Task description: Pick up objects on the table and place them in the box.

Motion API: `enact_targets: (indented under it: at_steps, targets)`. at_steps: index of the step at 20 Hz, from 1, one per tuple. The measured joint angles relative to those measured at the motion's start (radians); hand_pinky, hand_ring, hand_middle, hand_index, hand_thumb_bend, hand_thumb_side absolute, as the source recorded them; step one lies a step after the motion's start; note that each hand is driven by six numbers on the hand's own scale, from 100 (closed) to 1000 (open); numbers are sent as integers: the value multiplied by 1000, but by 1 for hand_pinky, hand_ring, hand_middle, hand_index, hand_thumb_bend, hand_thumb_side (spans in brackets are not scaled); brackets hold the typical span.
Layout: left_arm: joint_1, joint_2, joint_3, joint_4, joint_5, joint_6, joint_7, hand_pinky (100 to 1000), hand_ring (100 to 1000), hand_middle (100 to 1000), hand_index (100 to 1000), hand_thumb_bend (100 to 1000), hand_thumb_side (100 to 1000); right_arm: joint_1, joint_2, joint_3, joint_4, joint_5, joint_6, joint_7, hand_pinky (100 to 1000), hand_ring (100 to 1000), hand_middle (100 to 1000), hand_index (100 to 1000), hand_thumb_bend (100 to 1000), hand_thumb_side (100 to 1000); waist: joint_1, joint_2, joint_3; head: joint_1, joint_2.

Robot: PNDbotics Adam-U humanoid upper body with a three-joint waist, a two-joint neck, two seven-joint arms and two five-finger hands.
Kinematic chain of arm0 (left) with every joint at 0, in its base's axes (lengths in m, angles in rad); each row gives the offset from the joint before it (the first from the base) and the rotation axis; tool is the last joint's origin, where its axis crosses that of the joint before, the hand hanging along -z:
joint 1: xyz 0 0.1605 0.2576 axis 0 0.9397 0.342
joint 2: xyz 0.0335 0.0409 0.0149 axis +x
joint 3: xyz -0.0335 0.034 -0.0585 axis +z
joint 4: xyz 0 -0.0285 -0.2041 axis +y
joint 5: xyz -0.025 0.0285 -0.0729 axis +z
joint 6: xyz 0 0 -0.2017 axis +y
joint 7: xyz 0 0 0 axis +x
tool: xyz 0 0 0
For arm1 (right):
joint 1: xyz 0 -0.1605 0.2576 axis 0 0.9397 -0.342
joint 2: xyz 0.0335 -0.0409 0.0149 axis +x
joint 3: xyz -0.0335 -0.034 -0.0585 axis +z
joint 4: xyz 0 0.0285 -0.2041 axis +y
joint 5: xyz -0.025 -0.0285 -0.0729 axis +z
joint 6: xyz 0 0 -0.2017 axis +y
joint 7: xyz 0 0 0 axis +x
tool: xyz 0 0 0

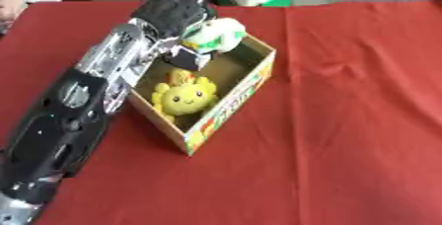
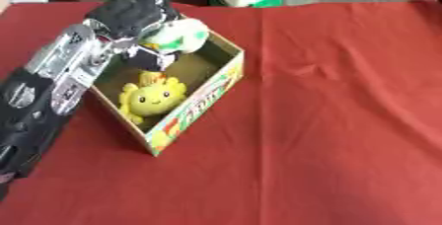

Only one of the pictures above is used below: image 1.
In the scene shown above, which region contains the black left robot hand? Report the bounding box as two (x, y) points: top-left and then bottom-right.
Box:
(129, 0), (220, 72)

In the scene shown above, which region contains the white and green soft toy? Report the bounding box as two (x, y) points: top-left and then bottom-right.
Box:
(181, 17), (249, 54)

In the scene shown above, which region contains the tan cardboard box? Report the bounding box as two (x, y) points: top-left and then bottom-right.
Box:
(125, 34), (278, 156)

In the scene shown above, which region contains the yellow soft toy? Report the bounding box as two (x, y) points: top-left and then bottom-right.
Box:
(150, 68), (221, 124)

